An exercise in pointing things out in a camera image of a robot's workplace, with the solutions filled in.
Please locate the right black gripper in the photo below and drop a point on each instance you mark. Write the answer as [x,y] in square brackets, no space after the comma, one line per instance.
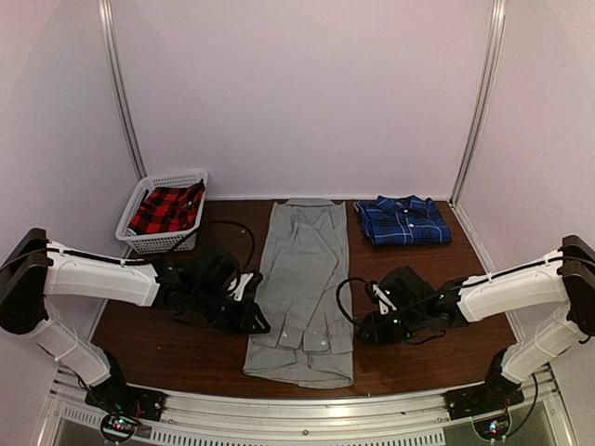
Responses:
[376,334]

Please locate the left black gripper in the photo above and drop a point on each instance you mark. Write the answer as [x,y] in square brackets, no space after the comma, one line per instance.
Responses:
[244,319]

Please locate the grey long sleeve shirt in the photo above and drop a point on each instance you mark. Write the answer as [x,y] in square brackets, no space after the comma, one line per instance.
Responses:
[304,259]

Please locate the blue plaid shirt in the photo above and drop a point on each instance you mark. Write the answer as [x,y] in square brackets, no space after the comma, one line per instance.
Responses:
[402,221]

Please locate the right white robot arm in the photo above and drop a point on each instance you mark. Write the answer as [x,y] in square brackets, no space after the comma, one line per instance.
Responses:
[408,305]

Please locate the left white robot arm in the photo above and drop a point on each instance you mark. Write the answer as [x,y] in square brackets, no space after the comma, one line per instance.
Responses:
[212,285]

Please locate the white plastic basket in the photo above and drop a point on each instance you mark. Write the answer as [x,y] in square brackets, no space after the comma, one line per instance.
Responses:
[160,242]

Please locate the red black plaid shirt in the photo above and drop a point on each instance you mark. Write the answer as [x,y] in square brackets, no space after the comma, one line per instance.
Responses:
[167,209]

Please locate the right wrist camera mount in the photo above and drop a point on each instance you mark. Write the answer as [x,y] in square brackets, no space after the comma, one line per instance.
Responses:
[380,298]

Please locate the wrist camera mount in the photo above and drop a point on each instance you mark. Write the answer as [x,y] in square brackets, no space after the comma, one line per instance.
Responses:
[244,287]
[380,298]

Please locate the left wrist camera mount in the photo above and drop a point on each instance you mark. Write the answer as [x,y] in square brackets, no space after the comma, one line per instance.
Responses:
[244,287]

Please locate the aluminium front rail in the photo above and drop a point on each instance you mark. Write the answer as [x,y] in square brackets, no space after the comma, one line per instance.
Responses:
[418,418]

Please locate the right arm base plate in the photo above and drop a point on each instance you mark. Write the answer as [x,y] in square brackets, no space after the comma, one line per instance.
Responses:
[477,400]

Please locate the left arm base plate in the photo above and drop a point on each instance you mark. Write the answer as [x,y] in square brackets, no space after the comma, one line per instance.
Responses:
[140,404]

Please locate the right aluminium corner post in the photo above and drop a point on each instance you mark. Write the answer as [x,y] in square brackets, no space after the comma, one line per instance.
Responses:
[492,54]

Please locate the aluminium corner post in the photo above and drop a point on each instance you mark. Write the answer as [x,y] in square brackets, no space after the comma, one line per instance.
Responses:
[108,31]
[492,54]

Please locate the left aluminium corner post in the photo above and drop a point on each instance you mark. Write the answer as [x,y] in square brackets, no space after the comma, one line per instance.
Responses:
[108,31]

